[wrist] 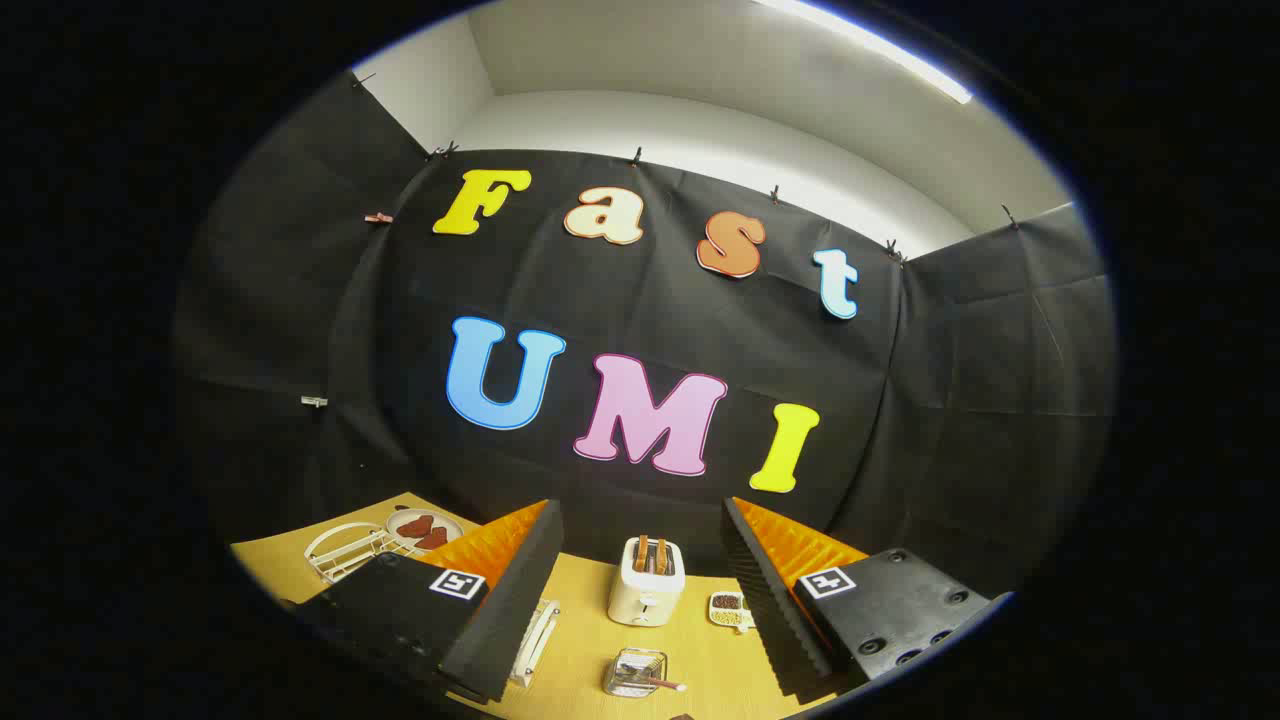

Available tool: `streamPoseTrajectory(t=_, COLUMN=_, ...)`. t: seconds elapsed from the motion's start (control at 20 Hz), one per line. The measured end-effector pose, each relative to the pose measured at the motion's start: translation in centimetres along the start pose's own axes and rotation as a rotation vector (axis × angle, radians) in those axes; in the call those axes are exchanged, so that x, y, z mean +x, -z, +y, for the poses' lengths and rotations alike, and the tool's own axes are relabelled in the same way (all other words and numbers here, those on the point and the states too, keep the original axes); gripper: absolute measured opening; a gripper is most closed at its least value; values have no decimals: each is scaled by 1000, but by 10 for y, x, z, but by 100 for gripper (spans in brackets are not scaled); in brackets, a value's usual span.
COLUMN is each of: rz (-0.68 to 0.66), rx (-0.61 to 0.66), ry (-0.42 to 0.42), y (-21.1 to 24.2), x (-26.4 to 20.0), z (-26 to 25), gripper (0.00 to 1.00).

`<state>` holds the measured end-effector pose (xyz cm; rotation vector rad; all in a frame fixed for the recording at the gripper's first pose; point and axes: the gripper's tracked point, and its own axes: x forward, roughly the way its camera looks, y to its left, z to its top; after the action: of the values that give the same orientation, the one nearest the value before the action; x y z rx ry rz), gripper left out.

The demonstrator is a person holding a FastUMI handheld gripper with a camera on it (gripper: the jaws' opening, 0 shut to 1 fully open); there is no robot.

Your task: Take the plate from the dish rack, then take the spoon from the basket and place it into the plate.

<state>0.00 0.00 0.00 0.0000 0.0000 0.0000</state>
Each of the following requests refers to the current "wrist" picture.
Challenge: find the white toaster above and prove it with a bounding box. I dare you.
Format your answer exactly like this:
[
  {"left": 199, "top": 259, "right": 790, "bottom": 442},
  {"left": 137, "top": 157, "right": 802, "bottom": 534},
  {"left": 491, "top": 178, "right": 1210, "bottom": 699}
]
[{"left": 607, "top": 537, "right": 688, "bottom": 628}]

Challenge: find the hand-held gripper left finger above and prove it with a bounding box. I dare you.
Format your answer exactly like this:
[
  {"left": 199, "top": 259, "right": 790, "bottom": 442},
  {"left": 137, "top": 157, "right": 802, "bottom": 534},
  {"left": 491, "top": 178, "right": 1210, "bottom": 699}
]
[{"left": 290, "top": 498, "right": 566, "bottom": 706}]

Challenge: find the small plate with food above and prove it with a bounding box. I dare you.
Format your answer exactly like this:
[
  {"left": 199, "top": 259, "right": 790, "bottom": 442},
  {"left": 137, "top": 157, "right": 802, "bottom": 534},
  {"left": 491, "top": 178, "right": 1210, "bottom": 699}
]
[{"left": 387, "top": 507, "right": 465, "bottom": 554}]

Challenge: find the black backdrop cloth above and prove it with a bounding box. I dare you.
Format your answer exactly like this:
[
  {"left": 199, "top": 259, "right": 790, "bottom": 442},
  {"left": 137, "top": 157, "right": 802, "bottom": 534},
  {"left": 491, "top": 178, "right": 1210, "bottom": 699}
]
[{"left": 170, "top": 70, "right": 1119, "bottom": 581}]

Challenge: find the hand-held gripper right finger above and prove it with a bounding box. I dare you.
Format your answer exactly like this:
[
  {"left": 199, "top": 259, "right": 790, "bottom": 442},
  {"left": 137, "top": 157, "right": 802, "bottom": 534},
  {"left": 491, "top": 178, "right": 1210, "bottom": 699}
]
[{"left": 720, "top": 495, "right": 1015, "bottom": 701}]

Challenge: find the white divided snack tray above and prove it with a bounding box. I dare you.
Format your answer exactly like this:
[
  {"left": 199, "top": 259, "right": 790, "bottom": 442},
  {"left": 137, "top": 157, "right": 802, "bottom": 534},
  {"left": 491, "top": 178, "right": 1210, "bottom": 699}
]
[{"left": 707, "top": 590, "right": 757, "bottom": 634}]

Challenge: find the row of dark cloth clips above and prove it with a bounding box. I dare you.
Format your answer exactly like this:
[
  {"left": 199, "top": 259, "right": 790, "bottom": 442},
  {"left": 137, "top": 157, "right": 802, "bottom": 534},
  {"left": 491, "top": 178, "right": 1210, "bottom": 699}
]
[{"left": 350, "top": 70, "right": 1021, "bottom": 266}]

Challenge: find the silver wire basket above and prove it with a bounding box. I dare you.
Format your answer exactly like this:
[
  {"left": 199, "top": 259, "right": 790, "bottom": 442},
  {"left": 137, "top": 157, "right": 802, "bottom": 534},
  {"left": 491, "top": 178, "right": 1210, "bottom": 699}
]
[{"left": 602, "top": 647, "right": 670, "bottom": 699}]

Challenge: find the white wire dish rack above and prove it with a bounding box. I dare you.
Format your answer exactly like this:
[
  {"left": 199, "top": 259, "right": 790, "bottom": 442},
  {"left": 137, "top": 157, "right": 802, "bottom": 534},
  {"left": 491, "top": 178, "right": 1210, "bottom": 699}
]
[{"left": 304, "top": 521, "right": 562, "bottom": 690}]

